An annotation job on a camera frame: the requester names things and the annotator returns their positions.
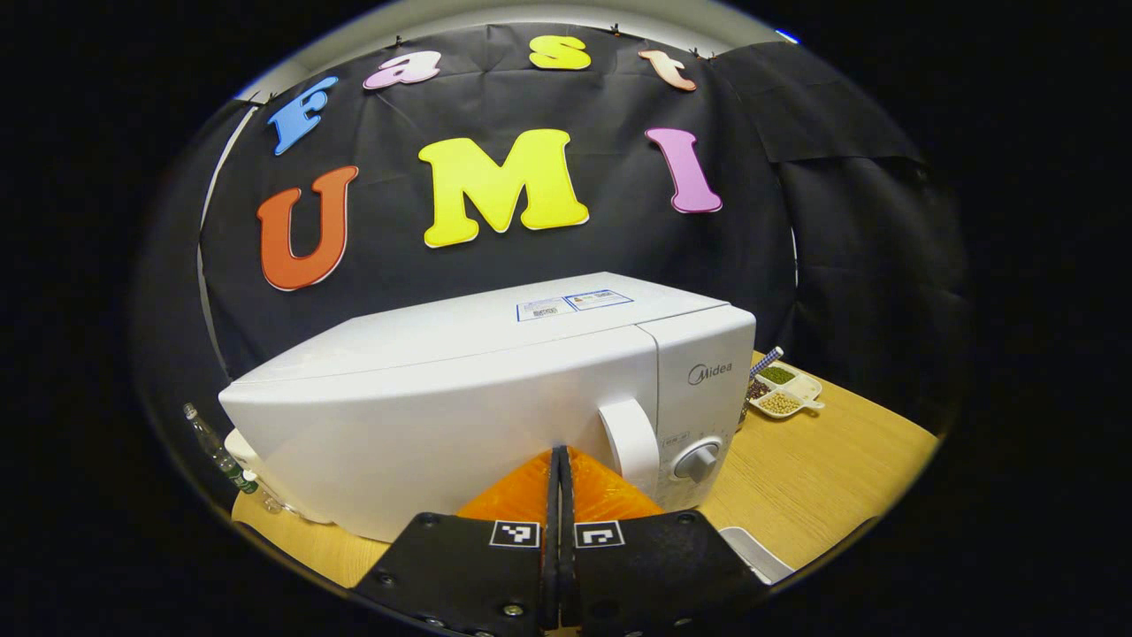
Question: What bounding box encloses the divided dish of beans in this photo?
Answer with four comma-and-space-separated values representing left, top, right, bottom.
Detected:
746, 363, 825, 419

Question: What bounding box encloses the clear plastic water bottle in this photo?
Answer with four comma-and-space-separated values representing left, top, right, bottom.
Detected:
183, 403, 284, 516

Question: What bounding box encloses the white microwave oven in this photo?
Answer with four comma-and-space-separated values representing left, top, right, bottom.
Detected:
218, 272, 757, 543

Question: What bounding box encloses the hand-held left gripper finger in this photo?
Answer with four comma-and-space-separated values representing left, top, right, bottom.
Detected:
352, 445, 562, 637
559, 445, 770, 637

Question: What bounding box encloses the white rectangular plate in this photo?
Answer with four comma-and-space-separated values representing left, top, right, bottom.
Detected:
718, 526, 794, 585

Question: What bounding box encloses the black backdrop cloth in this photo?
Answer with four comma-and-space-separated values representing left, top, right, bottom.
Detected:
133, 22, 969, 496

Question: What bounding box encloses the white toaster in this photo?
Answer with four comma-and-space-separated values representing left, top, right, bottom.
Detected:
224, 428, 335, 526

